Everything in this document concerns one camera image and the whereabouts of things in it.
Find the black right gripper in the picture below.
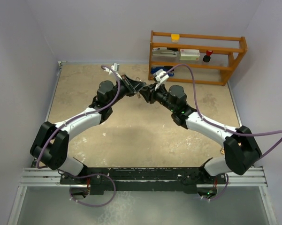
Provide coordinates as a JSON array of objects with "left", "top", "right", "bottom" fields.
[{"left": 139, "top": 82, "right": 176, "bottom": 113}]

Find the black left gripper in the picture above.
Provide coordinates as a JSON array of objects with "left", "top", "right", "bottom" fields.
[{"left": 108, "top": 75, "right": 145, "bottom": 107}]

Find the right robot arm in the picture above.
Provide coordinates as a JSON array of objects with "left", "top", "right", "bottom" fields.
[{"left": 140, "top": 84, "right": 262, "bottom": 183}]

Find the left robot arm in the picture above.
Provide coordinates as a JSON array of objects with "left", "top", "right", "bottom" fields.
[{"left": 30, "top": 75, "right": 146, "bottom": 184}]

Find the blue stapler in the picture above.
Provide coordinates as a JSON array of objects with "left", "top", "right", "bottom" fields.
[{"left": 150, "top": 66, "right": 175, "bottom": 77}]

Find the grey stapler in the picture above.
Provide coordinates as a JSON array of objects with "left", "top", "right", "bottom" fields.
[{"left": 152, "top": 47, "right": 178, "bottom": 59}]

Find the white green staples box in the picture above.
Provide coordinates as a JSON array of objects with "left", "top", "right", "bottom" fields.
[{"left": 180, "top": 49, "right": 200, "bottom": 61}]

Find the yellow small box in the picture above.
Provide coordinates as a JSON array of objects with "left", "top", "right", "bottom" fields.
[{"left": 171, "top": 34, "right": 180, "bottom": 43}]

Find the wooden shelf rack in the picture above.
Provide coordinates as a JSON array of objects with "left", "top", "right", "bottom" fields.
[{"left": 148, "top": 30, "right": 248, "bottom": 86}]

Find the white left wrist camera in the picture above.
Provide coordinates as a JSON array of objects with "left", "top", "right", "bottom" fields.
[{"left": 111, "top": 63, "right": 120, "bottom": 75}]

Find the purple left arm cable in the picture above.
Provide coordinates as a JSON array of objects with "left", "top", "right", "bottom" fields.
[{"left": 36, "top": 64, "right": 122, "bottom": 207}]

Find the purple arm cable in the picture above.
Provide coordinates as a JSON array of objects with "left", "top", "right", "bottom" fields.
[
  {"left": 36, "top": 64, "right": 122, "bottom": 207},
  {"left": 159, "top": 63, "right": 282, "bottom": 203}
]

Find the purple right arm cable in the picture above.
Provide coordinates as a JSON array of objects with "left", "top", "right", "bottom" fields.
[{"left": 159, "top": 63, "right": 282, "bottom": 203}]

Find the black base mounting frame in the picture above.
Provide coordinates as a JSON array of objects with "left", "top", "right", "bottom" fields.
[{"left": 60, "top": 167, "right": 227, "bottom": 195}]

